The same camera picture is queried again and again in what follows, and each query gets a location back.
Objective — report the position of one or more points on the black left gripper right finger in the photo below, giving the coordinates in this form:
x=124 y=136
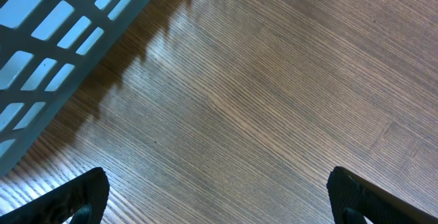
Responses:
x=356 y=200

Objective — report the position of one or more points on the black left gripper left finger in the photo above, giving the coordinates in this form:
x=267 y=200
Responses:
x=81 y=200

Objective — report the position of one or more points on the grey plastic mesh basket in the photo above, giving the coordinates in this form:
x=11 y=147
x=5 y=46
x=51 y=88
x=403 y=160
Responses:
x=48 y=47

